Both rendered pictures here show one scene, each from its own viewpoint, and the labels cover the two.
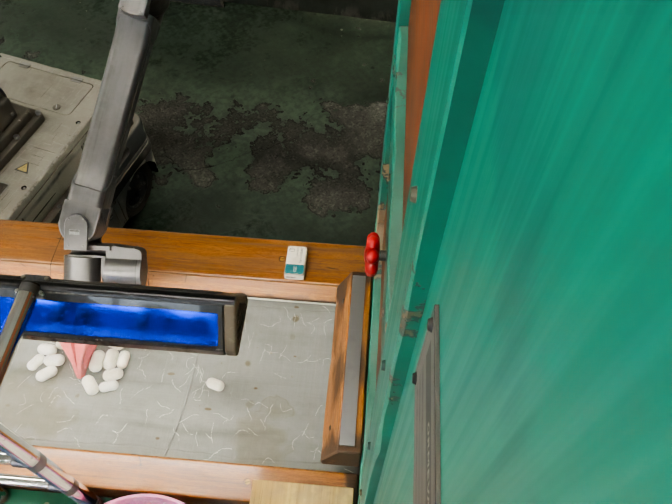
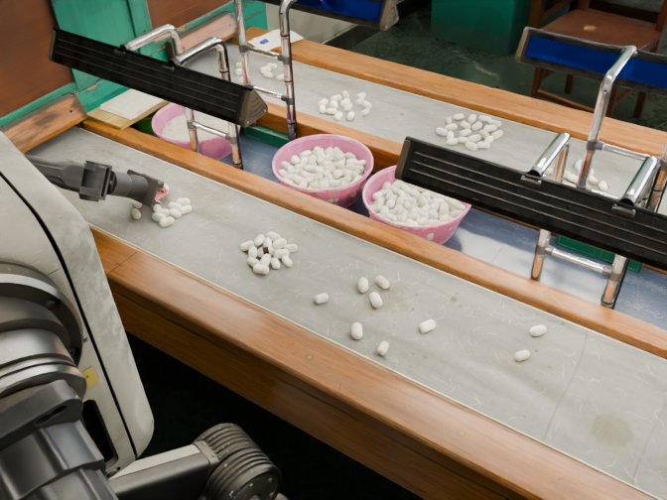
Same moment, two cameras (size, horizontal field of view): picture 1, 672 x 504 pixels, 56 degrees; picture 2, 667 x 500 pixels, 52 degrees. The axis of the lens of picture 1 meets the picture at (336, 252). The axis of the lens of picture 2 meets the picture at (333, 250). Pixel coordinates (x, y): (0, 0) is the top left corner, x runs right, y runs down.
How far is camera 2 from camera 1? 2.07 m
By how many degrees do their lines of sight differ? 80
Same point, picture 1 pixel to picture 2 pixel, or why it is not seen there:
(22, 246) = (148, 269)
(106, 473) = (181, 151)
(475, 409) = not seen: outside the picture
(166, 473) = (155, 143)
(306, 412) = (74, 151)
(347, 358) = (34, 114)
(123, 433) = (164, 171)
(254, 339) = not seen: hidden behind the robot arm
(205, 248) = not seen: hidden behind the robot
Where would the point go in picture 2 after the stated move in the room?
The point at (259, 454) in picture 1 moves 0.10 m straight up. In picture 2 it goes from (111, 146) to (102, 114)
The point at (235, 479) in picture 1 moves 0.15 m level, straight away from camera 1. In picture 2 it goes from (128, 133) to (116, 163)
